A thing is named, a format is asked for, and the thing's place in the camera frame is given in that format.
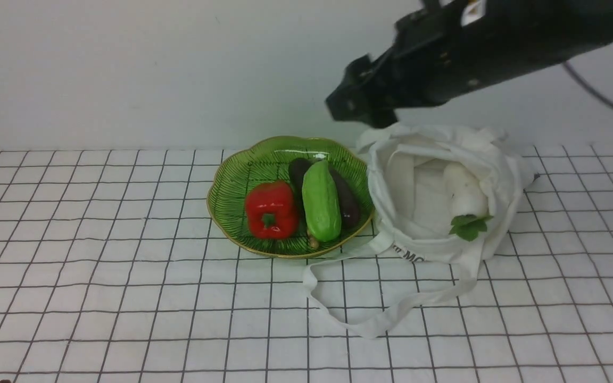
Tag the green leaf-shaped plate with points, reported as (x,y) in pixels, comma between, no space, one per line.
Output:
(268,161)

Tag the red bell pepper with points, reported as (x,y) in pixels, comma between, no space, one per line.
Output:
(271,211)

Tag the dark purple eggplant right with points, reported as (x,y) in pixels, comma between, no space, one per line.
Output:
(348,204)

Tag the white checkered tablecloth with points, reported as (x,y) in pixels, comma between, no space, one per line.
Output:
(112,271)

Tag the dark purple eggplant left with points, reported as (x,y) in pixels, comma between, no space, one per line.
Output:
(297,168)

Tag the white cloth tote bag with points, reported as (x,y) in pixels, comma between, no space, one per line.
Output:
(405,170)

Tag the dark purple eggplant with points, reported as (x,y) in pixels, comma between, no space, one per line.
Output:
(297,168)
(348,204)

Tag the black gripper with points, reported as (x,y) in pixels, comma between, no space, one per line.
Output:
(438,54)

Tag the white radish with leaves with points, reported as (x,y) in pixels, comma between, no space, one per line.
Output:
(467,202)

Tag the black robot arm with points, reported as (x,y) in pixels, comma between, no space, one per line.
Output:
(542,34)

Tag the green cucumber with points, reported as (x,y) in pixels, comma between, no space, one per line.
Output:
(320,201)

